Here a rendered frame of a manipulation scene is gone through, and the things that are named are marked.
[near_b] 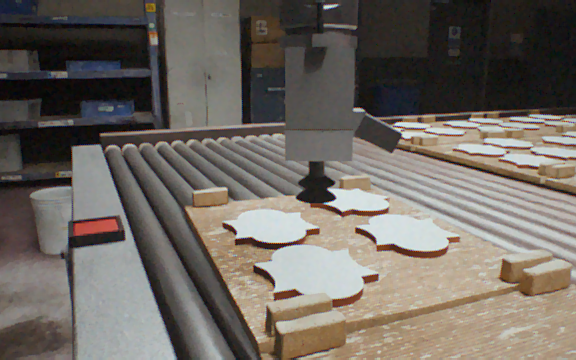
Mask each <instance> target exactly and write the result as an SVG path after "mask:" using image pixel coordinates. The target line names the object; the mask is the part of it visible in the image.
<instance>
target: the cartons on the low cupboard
mask: <svg viewBox="0 0 576 360"><path fill-rule="evenodd" d="M281 36H284V33H283V31H282V30H281V29H280V28H279V17H263V16H250V17H249V18H246V43H249V44H246V66H247V68H285V49H279V37H281Z"/></svg>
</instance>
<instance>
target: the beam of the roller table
mask: <svg viewBox="0 0 576 360"><path fill-rule="evenodd" d="M108 215H114V216H117V215H120V217H121V220H122V223H123V226H124V229H125V237H126V241H121V242H117V241H114V242H107V243H101V244H95V245H88V246H81V247H73V248H72V288H73V335H72V360H178V358H177V356H176V353H175V350H174V347H173V346H172V344H171V342H170V339H169V336H168V333H167V330H166V328H165V325H164V322H163V319H162V316H161V314H160V311H159V308H158V306H157V303H156V301H155V298H154V295H153V292H152V289H151V287H150V284H149V281H148V278H147V275H146V273H145V270H144V267H143V264H142V261H141V259H140V256H139V253H138V250H137V247H136V245H135V242H134V239H133V236H132V233H131V231H130V228H129V225H128V222H127V219H126V217H125V214H124V211H123V208H122V205H121V203H120V200H119V196H118V193H117V190H116V188H115V185H114V182H113V179H112V176H111V174H110V171H109V168H108V165H107V162H106V159H105V157H104V154H103V151H102V148H101V146H100V144H94V145H80V146H74V147H73V148H72V221H73V220H77V219H85V218H93V217H100V216H108Z"/></svg>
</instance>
